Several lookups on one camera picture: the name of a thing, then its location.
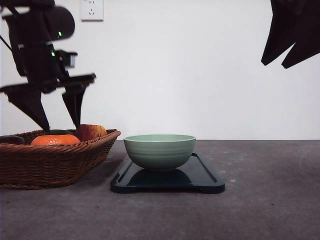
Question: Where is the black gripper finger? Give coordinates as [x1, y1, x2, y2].
[0, 84, 50, 131]
[62, 73, 96, 128]
[261, 0, 300, 65]
[282, 0, 320, 69]

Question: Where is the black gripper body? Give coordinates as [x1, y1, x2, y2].
[0, 9, 96, 94]

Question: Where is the green ceramic bowl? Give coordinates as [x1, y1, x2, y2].
[123, 134, 197, 172]

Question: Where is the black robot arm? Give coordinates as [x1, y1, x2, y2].
[0, 0, 97, 132]

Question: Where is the brown wicker basket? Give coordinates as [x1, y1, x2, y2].
[0, 129, 121, 190]

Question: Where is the green fruit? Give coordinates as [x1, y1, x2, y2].
[45, 129, 73, 135]

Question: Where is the red yellow apple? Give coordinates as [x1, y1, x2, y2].
[73, 124, 107, 142]

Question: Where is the orange mandarin fruit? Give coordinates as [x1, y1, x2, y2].
[31, 134, 80, 146]

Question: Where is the dark purple fruit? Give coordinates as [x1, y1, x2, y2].
[0, 135, 25, 144]

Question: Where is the dark rectangular tray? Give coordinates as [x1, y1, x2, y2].
[110, 152, 225, 194]

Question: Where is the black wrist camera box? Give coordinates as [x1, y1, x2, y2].
[55, 50, 78, 68]

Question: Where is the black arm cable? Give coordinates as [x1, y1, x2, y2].
[0, 35, 13, 51]

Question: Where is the white wall socket left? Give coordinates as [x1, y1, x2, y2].
[80, 0, 104, 24]

